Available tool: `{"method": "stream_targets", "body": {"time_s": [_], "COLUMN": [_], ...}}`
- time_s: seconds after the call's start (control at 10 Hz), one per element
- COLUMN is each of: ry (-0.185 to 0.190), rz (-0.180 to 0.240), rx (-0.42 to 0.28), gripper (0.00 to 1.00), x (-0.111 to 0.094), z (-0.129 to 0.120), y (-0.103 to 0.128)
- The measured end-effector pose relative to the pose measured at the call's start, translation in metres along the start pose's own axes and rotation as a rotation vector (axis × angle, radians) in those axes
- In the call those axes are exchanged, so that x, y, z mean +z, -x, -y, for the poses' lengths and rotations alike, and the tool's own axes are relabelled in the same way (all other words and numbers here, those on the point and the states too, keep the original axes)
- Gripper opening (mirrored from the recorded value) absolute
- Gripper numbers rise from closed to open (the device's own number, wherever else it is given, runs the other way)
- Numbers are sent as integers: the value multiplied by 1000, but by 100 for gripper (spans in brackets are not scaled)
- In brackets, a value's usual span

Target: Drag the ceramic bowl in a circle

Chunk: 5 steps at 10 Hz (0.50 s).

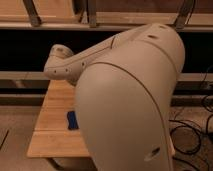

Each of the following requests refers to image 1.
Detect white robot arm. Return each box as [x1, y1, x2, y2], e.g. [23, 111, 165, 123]
[44, 23, 185, 171]

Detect blue sponge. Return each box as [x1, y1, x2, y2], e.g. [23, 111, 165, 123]
[67, 111, 79, 130]

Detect wooden table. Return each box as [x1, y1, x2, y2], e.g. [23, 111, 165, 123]
[27, 81, 89, 158]

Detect black floor cables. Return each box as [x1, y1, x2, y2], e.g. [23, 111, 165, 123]
[169, 64, 213, 171]

